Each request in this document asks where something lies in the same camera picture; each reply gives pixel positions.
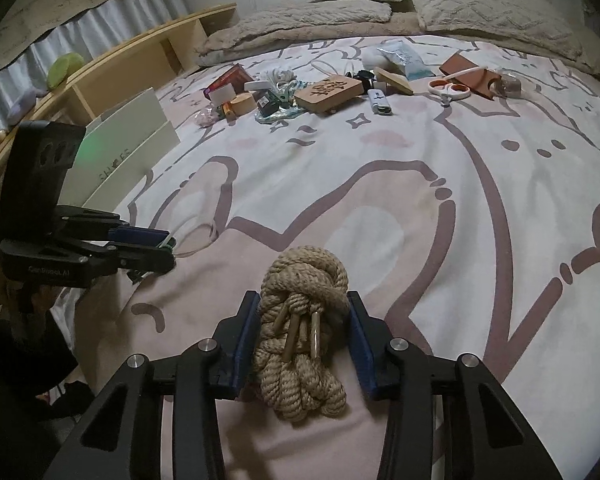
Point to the wooden brush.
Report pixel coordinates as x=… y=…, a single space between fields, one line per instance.
x=392 y=81

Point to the white oval case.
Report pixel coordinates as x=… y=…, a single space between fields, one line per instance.
x=258 y=86

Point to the white patterned scrunchie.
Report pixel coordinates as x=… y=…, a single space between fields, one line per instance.
x=280 y=76

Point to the wooden bedside shelf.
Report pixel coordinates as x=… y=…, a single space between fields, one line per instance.
x=125 y=70

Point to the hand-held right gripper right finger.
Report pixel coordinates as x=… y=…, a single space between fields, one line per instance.
x=362 y=355

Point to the blue grey curtain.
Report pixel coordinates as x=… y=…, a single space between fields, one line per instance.
x=115 y=20

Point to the white lighter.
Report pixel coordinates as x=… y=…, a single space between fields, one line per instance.
x=380 y=102

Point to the beige mattress bedding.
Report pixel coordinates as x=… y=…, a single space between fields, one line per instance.
x=405 y=25

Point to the green plush toy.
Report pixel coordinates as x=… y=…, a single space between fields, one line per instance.
x=65 y=72

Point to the white storage box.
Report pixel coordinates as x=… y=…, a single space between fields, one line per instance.
x=130 y=145

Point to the light blue packet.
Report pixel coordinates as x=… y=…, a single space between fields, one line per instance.
x=405 y=57

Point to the beige quilted large pillow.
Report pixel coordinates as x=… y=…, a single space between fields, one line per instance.
x=495 y=15

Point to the small clear tape roll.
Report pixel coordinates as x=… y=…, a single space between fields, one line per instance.
x=509 y=85

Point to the orange white scissors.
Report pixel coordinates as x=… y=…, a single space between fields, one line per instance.
x=450 y=91

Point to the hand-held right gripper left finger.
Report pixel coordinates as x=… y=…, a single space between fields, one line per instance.
x=245 y=345

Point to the wooden oval box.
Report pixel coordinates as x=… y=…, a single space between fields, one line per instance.
x=243 y=104

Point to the brown leather wallet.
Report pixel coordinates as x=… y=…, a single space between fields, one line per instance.
x=475 y=82

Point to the grey plush ball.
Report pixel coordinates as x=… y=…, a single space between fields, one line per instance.
x=372 y=59

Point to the pink small plastic bag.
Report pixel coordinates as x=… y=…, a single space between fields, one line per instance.
x=206 y=119

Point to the red cardboard box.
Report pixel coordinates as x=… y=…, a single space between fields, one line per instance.
x=227 y=77

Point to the blue patterned plastic bag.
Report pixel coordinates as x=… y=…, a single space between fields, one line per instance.
x=285 y=114

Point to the cream hair stick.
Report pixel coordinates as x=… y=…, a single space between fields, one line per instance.
x=460 y=73

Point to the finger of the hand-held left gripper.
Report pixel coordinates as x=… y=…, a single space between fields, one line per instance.
x=145 y=259
x=140 y=236

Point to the carved wooden block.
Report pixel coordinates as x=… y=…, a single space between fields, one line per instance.
x=327 y=92

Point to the person's dark clothing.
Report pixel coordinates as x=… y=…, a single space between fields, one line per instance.
x=20 y=410

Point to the beige quilted flat pillow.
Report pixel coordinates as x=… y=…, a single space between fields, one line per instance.
x=310 y=22

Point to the beige printed curtain valance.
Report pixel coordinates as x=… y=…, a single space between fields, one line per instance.
x=55 y=15

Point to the black rectangular device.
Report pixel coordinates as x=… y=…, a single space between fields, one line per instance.
x=267 y=104

